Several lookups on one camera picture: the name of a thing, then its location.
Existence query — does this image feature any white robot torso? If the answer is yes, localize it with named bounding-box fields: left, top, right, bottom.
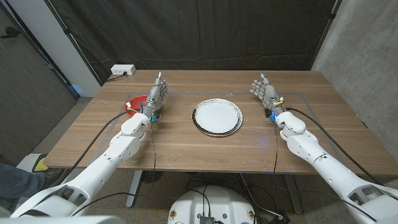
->
left=167, top=185, right=256, bottom=224

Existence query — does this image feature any black shoe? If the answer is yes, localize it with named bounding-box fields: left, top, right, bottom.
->
left=43, top=167, right=67, bottom=187

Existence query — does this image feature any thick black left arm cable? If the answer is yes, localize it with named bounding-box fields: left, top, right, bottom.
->
left=52, top=108, right=142, bottom=187

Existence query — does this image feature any blue jeans leg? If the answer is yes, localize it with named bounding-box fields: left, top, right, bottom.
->
left=0, top=164, right=46, bottom=210

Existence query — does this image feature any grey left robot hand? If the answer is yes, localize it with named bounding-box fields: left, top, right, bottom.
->
left=142, top=72, right=170, bottom=118

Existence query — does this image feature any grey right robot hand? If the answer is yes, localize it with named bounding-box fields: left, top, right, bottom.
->
left=249, top=73, right=285, bottom=116

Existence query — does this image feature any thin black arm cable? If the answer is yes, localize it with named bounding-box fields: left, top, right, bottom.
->
left=70, top=121, right=157, bottom=217
left=272, top=123, right=279, bottom=175

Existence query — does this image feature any black torso cable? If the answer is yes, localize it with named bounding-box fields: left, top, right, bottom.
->
left=190, top=188, right=212, bottom=217

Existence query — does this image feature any black round floor fan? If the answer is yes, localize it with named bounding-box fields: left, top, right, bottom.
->
left=141, top=170, right=164, bottom=184

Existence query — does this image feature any white power strip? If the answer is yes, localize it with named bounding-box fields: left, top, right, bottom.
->
left=110, top=64, right=137, bottom=76

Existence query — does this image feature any black door handle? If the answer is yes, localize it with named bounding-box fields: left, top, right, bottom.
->
left=0, top=26, right=21, bottom=39

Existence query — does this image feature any black power strip cord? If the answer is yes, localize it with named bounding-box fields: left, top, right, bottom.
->
left=106, top=72, right=128, bottom=83

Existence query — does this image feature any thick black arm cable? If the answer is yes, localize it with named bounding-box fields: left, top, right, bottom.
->
left=284, top=106, right=382, bottom=186
left=52, top=108, right=142, bottom=187

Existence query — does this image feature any red bowl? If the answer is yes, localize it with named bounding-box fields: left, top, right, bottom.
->
left=124, top=95, right=148, bottom=118

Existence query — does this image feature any black floor power adapter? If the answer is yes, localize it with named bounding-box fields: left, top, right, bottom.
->
left=269, top=212, right=290, bottom=224

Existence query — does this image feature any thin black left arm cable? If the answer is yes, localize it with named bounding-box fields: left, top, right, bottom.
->
left=70, top=121, right=157, bottom=217

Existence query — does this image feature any white plate with dark rim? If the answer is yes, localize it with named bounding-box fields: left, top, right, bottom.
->
left=192, top=98, right=244, bottom=138

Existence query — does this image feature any grey table leg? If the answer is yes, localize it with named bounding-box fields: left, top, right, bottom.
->
left=125, top=170, right=144, bottom=208
left=283, top=174, right=303, bottom=215

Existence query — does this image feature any black backdrop stand pole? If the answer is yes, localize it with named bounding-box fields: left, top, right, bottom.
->
left=310, top=0, right=342, bottom=71
left=45, top=0, right=103, bottom=86

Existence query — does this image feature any black backdrop curtain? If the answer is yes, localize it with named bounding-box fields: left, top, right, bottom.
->
left=45, top=0, right=338, bottom=85

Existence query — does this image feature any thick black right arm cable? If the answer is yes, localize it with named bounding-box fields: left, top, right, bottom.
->
left=284, top=106, right=382, bottom=186

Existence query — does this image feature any white floor platform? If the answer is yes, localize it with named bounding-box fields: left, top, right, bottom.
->
left=14, top=153, right=49, bottom=174

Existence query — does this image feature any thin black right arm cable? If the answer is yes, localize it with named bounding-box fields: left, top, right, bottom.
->
left=272, top=123, right=279, bottom=175

